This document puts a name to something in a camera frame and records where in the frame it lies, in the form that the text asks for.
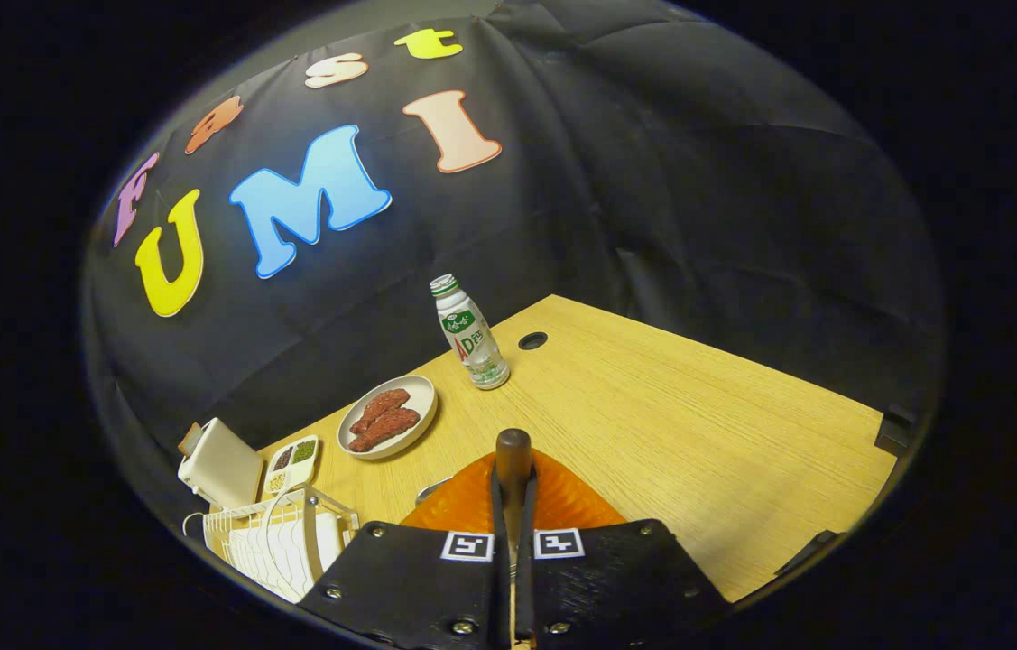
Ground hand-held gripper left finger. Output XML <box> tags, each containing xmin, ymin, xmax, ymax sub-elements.
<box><xmin>299</xmin><ymin>451</ymin><xmax>509</xmax><ymax>650</ymax></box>

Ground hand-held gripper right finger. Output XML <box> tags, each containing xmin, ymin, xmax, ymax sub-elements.
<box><xmin>513</xmin><ymin>449</ymin><xmax>733</xmax><ymax>650</ymax></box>

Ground white wire dish rack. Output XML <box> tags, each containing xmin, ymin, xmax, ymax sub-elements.
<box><xmin>183</xmin><ymin>483</ymin><xmax>361</xmax><ymax>604</ymax></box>

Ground wooden handled metal spoon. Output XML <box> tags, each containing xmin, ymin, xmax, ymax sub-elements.
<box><xmin>494</xmin><ymin>429</ymin><xmax>534</xmax><ymax>579</ymax></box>

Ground grey round plate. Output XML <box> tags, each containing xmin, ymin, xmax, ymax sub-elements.
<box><xmin>337</xmin><ymin>375</ymin><xmax>439</xmax><ymax>461</ymax></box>

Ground white drain tray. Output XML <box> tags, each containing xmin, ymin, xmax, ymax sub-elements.
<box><xmin>224</xmin><ymin>510</ymin><xmax>342</xmax><ymax>601</ymax></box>

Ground red meat slice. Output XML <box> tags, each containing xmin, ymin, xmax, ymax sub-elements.
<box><xmin>348</xmin><ymin>408</ymin><xmax>421</xmax><ymax>453</ymax></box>
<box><xmin>348</xmin><ymin>389</ymin><xmax>411</xmax><ymax>436</ymax></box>

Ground white divided snack tray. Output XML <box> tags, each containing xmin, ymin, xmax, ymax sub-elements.
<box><xmin>262</xmin><ymin>435</ymin><xmax>320</xmax><ymax>497</ymax></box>

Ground white toaster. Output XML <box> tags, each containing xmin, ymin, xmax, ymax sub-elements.
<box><xmin>177</xmin><ymin>417</ymin><xmax>265</xmax><ymax>511</ymax></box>

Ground white green drink bottle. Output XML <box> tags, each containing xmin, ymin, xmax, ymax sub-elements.
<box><xmin>430</xmin><ymin>274</ymin><xmax>511</xmax><ymax>391</ymax></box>

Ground black backdrop cloth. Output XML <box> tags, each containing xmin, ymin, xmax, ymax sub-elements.
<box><xmin>84</xmin><ymin>0</ymin><xmax>947</xmax><ymax>452</ymax></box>

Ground black table edge bracket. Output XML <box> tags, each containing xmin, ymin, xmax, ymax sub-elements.
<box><xmin>874</xmin><ymin>406</ymin><xmax>920</xmax><ymax>457</ymax></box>
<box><xmin>774</xmin><ymin>530</ymin><xmax>843</xmax><ymax>579</ymax></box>

